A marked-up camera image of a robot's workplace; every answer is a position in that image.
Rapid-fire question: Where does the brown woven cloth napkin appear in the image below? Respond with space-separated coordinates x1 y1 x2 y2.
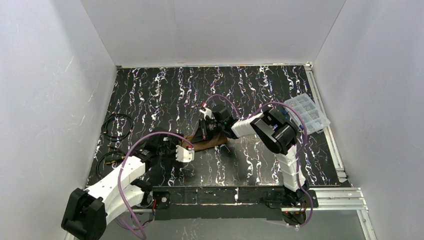
184 133 228 152

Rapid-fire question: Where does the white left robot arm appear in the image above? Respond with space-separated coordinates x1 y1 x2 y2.
61 154 152 240

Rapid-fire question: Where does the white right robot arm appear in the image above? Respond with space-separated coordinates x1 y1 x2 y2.
186 104 308 205

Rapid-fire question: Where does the clear plastic compartment box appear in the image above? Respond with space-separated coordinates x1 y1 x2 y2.
284 93 331 135

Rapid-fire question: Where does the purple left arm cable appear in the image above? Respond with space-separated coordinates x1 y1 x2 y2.
115 131 195 240

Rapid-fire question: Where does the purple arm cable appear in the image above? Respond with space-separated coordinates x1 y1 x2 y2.
115 131 195 240
200 94 315 229

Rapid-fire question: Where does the black coiled cable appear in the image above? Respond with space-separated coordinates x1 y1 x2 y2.
95 113 134 176

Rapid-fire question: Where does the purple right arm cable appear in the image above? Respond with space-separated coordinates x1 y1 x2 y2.
200 94 315 229

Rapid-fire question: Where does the aluminium side rail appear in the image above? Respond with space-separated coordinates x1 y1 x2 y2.
304 61 348 183

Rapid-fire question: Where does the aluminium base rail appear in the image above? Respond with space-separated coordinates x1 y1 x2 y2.
133 186 368 224

